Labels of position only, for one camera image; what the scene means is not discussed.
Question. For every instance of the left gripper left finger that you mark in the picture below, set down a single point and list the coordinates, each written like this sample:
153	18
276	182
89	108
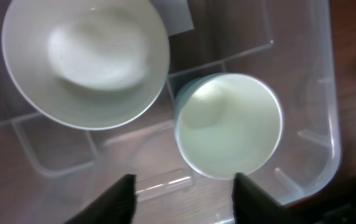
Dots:
117	205

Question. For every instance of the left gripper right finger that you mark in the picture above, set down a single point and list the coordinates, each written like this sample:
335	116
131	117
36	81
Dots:
252	205

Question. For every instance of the pale green plastic cup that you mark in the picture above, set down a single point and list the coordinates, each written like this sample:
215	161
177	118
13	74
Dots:
244	139

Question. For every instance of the white small bowl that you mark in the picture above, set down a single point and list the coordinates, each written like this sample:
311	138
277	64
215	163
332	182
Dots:
91	65

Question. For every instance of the light blue plastic cup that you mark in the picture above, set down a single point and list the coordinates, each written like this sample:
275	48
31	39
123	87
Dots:
202	104

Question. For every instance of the white label in container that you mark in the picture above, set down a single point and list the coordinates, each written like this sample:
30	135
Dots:
175	15

